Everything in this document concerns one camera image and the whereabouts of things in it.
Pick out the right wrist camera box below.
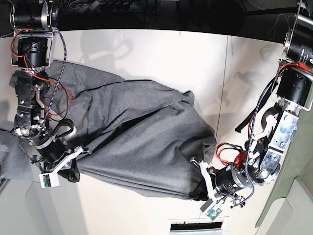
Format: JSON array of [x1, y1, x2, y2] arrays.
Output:
[[39, 172, 60, 188]]

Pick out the grey t-shirt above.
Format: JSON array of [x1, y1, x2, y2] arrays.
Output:
[[47, 61, 216, 200]]

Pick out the green chair at right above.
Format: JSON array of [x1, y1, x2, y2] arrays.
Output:
[[255, 111, 313, 227]]

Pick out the grey folded cloth pile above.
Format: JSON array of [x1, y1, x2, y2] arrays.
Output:
[[0, 130, 33, 180]]

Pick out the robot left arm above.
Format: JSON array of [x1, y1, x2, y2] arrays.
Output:
[[190, 0, 313, 206]]

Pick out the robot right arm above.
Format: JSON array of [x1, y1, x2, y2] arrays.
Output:
[[10, 0, 89, 188]]

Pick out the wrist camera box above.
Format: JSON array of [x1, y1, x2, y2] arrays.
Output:
[[39, 172, 60, 188], [200, 199, 223, 221]]

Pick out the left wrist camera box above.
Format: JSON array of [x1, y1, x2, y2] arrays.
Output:
[[200, 199, 223, 221]]

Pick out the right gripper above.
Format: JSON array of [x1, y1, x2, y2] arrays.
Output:
[[30, 136, 81, 183]]

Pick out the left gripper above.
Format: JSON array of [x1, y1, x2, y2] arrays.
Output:
[[189, 159, 253, 205]]

